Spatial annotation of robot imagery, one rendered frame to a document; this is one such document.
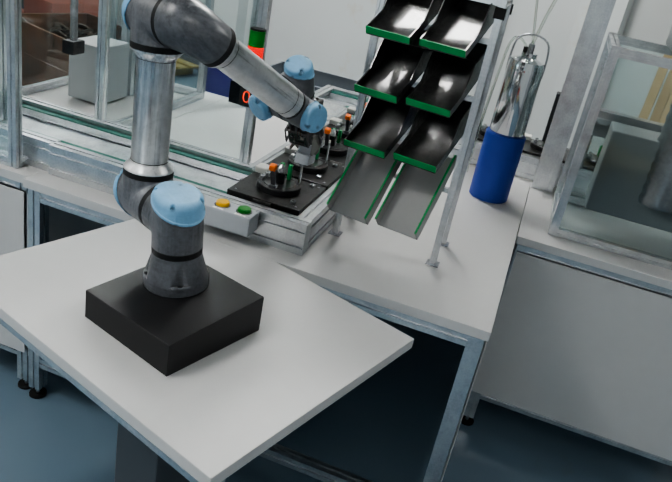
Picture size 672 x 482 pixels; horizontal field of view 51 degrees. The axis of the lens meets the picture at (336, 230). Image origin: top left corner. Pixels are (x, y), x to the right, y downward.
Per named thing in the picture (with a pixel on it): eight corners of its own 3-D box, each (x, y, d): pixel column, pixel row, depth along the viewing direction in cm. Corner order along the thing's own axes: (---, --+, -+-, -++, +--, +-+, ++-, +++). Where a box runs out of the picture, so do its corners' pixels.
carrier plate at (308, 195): (298, 217, 210) (299, 210, 209) (226, 194, 215) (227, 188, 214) (325, 193, 231) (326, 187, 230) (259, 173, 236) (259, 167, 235)
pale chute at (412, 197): (417, 240, 201) (415, 233, 197) (376, 224, 206) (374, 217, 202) (458, 161, 209) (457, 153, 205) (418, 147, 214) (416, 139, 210)
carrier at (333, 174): (326, 191, 232) (333, 156, 227) (260, 171, 237) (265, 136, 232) (348, 171, 253) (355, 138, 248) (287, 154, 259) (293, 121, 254)
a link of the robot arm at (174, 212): (168, 261, 154) (169, 206, 148) (137, 236, 162) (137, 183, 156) (214, 248, 162) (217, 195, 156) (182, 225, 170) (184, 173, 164)
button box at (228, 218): (247, 237, 202) (250, 218, 200) (183, 216, 207) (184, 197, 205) (257, 229, 209) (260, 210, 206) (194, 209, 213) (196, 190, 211)
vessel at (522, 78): (522, 141, 265) (553, 40, 249) (486, 131, 268) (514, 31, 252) (525, 133, 277) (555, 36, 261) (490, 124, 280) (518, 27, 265)
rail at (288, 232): (301, 256, 207) (307, 223, 202) (48, 173, 227) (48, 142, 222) (308, 249, 212) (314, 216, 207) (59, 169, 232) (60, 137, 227)
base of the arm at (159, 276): (181, 305, 157) (183, 267, 153) (129, 283, 162) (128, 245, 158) (221, 278, 169) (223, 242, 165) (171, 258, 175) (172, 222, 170)
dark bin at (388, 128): (383, 159, 198) (384, 139, 192) (343, 145, 203) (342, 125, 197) (427, 105, 214) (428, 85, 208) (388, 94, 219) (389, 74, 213)
